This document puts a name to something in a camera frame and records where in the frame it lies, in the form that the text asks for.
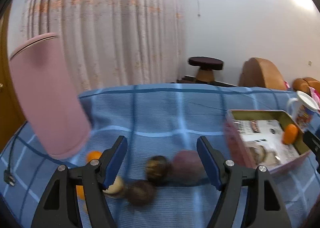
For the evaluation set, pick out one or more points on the large orange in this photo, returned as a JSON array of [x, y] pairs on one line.
[[290, 134]]

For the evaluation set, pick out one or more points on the pink electric kettle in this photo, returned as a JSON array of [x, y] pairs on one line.
[[47, 96]]

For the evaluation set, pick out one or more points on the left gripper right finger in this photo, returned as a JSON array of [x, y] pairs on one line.
[[264, 206]]

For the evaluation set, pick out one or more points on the wooden door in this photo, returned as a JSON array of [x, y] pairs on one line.
[[11, 115]]

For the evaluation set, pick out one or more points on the dark water chestnut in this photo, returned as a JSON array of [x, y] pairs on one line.
[[140, 193], [157, 169]]

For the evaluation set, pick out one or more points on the round layered sugarcane piece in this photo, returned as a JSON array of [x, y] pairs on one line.
[[116, 188]]

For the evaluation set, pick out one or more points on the floral pink curtain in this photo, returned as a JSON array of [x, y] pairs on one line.
[[109, 43]]

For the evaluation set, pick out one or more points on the white printed mug with lid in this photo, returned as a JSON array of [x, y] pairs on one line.
[[301, 109]]

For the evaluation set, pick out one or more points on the small orange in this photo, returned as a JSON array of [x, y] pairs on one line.
[[80, 192], [92, 155]]

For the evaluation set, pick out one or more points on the pink metal tin box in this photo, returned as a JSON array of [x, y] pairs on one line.
[[254, 137]]

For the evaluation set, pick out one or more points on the pink floral blanket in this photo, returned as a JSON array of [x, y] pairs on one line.
[[315, 95]]

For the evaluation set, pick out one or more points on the brown leather armchair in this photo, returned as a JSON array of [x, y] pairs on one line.
[[260, 72]]

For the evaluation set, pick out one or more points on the purple round fruit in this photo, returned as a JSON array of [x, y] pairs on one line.
[[187, 167]]

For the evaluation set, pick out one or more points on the brown leather sofa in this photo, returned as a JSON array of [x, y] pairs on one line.
[[305, 85]]

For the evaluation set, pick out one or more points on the dark round stool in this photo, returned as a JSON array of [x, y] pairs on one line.
[[207, 66]]

